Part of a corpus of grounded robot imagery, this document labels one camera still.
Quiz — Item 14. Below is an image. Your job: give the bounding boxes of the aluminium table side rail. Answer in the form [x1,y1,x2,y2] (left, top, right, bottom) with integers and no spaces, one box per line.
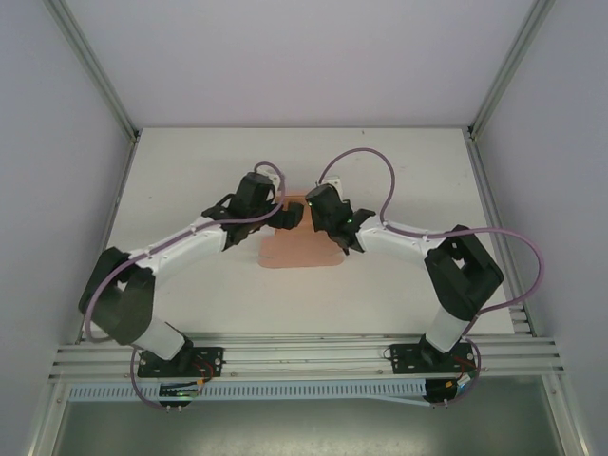
[74,137,140,344]
[465,137,538,334]

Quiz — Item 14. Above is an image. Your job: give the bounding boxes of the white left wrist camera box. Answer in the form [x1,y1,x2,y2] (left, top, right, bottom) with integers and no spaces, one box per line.
[256,163,282,185]

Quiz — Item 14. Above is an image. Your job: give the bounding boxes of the aluminium frame post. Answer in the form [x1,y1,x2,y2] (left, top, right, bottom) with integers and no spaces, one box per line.
[45,0,143,143]
[467,0,557,142]

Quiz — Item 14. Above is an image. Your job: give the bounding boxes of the peach cloth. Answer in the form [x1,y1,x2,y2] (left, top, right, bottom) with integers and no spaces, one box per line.
[258,187,344,270]

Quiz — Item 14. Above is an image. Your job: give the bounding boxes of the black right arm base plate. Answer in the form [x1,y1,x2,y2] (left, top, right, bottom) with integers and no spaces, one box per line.
[387,341,477,377]

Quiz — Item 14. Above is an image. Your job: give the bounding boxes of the white slotted cable duct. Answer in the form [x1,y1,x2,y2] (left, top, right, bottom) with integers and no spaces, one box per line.
[68,377,428,404]

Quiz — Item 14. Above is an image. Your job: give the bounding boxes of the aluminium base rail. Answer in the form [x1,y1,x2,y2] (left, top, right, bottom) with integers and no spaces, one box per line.
[47,330,566,381]

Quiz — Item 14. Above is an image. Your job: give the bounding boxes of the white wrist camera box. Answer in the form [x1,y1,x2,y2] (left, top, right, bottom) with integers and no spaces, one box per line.
[256,163,282,185]
[314,175,344,197]

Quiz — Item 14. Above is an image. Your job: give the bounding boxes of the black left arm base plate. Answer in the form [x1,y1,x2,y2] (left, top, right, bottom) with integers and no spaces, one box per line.
[137,345,225,379]

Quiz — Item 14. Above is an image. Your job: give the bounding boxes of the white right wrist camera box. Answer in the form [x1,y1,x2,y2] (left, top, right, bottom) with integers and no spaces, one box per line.
[314,175,344,197]

